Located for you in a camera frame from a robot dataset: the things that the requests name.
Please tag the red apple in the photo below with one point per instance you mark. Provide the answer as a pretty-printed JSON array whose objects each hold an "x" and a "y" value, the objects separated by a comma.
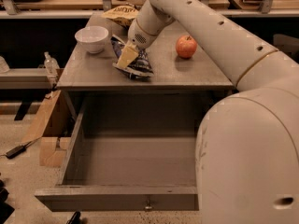
[{"x": 186, "y": 46}]

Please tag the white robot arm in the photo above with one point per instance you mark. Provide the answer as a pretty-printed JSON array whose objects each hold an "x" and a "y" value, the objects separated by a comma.
[{"x": 247, "y": 147}]

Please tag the grey wooden cabinet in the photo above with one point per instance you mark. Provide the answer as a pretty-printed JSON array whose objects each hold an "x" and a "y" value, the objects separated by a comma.
[{"x": 175, "y": 86}]

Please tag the yellow chip bag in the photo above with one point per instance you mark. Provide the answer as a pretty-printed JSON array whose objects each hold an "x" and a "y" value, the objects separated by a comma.
[{"x": 122, "y": 15}]

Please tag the open grey top drawer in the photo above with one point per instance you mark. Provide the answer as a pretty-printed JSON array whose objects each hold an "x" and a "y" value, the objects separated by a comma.
[{"x": 116, "y": 165}]

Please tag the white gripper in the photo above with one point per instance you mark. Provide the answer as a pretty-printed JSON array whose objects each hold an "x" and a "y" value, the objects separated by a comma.
[{"x": 137, "y": 36}]

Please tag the blue chip bag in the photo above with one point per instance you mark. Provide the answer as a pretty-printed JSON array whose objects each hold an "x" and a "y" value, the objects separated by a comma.
[{"x": 139, "y": 68}]

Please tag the metal drawer knob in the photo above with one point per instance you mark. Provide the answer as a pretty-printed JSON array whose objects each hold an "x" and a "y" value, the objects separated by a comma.
[{"x": 148, "y": 207}]

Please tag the white ceramic bowl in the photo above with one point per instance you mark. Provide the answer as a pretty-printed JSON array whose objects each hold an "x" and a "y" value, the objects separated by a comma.
[{"x": 92, "y": 38}]

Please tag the black power adapter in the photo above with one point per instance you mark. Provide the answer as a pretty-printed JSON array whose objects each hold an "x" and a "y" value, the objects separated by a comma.
[{"x": 14, "y": 152}]

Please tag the brown cardboard box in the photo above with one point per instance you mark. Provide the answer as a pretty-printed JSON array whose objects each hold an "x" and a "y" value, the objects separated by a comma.
[{"x": 48, "y": 128}]

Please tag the clear plastic bottle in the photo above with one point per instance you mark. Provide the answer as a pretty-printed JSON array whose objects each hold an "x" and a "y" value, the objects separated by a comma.
[{"x": 51, "y": 64}]

